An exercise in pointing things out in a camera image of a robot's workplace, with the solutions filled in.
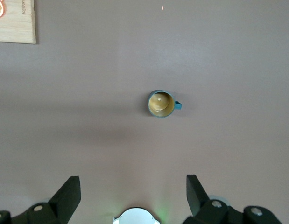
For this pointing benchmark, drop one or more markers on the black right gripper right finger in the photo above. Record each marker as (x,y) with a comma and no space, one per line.
(198,200)

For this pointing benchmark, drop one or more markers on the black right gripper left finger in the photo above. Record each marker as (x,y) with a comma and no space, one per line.
(65,200)

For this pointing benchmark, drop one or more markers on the teal cup with yellow inside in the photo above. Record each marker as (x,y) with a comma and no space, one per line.
(160,105)

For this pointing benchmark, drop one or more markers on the brown table cover mat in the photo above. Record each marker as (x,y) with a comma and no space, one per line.
(88,105)

